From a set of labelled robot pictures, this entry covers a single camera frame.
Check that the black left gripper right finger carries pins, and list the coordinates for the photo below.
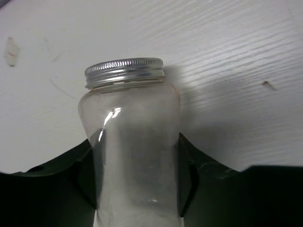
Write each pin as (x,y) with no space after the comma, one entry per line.
(213,195)

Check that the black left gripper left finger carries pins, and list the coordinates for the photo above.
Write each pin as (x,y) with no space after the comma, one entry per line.
(58,193)

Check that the crushed clear bottle white cap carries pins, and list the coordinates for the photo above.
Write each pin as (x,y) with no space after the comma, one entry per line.
(131,118)

